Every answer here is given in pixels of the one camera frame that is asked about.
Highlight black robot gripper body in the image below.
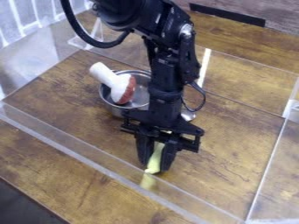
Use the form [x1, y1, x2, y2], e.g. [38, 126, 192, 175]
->
[121, 87, 204, 152]

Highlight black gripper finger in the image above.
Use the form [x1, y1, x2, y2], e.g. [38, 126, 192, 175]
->
[134, 134, 154, 165]
[160, 140, 178, 172]

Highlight green handled metal spoon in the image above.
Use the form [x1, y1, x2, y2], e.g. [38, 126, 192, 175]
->
[144, 108, 197, 175]

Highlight small silver metal pot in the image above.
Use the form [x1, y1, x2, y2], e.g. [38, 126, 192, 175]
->
[98, 70, 150, 117]

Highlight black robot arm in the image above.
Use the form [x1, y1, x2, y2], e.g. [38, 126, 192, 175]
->
[94, 0, 204, 172]

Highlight white and red toy mushroom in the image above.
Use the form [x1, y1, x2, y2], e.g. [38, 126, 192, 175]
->
[88, 62, 136, 104]

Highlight black strip on table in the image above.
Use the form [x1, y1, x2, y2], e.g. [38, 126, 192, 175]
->
[189, 3, 267, 27]

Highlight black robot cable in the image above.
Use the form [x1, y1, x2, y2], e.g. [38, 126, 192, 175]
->
[60, 0, 208, 114]

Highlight clear acrylic triangular bracket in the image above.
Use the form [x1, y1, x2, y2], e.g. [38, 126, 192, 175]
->
[68, 18, 104, 51]

